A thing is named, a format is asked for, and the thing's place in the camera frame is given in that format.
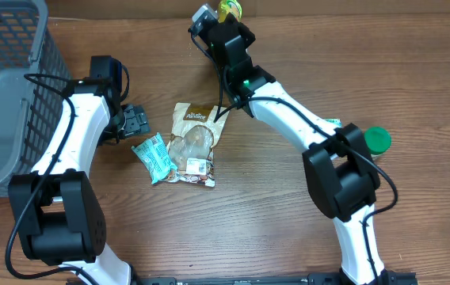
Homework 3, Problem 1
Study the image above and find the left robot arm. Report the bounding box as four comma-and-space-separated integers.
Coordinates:
5, 55, 143, 284

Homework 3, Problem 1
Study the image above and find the brown Pantene sachet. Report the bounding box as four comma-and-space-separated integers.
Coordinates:
166, 102, 227, 187

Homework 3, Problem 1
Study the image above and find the green lid white jar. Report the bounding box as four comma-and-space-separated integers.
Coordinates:
364, 127, 392, 156

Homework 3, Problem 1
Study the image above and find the teal Kleenex tissue pack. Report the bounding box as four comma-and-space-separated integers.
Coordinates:
326, 118, 342, 127

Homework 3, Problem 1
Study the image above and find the yellow dish soap bottle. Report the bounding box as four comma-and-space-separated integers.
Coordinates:
217, 0, 242, 22

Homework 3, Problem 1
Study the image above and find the grey plastic mesh basket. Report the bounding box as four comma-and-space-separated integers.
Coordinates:
0, 0, 71, 197

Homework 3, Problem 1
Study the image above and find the teal snack packet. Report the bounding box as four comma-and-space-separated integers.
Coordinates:
131, 133, 177, 184

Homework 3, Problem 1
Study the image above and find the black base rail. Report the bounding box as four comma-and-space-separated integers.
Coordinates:
66, 272, 419, 285

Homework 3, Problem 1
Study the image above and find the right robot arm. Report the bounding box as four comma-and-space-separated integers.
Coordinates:
189, 11, 388, 284

